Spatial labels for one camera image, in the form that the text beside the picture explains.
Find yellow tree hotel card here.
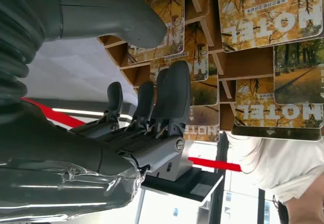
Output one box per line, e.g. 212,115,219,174
183,125,221,143
234,77,324,129
216,0,323,53
149,22,209,83
127,0,185,65

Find brown card with arrow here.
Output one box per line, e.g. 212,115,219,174
187,103,220,128

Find park path picture card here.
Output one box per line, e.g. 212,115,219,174
190,54,219,106
273,38,324,105

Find wooden card rack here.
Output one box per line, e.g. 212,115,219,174
99,0,324,132

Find dark card with arrow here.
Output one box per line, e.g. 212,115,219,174
231,125,322,142

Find person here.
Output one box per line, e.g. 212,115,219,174
226,131,324,224

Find ribbed grey right arm sleeve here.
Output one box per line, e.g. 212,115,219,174
0,0,61,107

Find black table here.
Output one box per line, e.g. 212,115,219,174
134,166,224,224

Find red barrier belt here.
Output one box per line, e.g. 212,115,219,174
21,96,243,173

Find black pole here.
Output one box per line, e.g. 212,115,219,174
209,132,230,224

